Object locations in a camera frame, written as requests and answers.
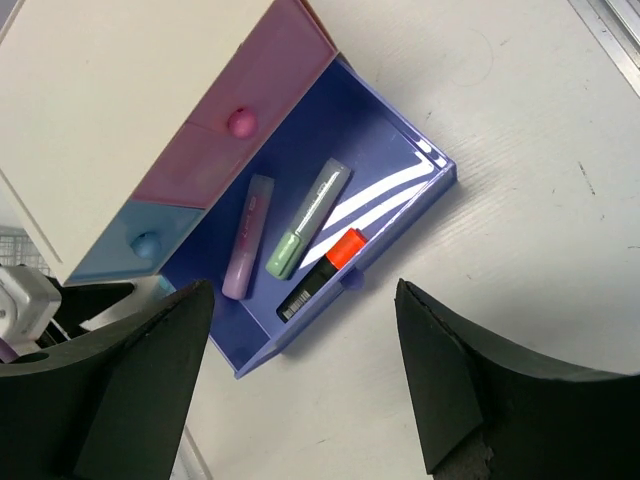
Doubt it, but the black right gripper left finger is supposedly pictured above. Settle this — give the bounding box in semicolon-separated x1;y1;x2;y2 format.
1;280;214;479

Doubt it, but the pink drawer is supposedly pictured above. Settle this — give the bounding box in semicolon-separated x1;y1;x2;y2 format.
132;1;336;209

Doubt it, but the white mini drawer cabinet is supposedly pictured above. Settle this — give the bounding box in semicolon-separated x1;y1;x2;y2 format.
0;0;341;286

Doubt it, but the periwinkle blue drawer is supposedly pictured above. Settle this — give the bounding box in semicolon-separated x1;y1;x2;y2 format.
162;58;457;377

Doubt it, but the purple highlighter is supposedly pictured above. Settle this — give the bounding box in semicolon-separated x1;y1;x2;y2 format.
222;174;275;300

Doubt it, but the green highlighter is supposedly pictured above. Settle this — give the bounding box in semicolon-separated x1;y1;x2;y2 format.
265;158;351;280

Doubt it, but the light blue drawer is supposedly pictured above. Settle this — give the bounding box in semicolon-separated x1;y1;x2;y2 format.
67;201;204;284

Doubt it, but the orange black highlighter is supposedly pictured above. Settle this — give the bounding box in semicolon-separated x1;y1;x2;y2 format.
276;228;368;323

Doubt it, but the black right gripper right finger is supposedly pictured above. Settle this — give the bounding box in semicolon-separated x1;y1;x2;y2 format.
395;280;639;479

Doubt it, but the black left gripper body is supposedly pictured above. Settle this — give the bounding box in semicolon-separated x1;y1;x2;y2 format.
1;265;135;363

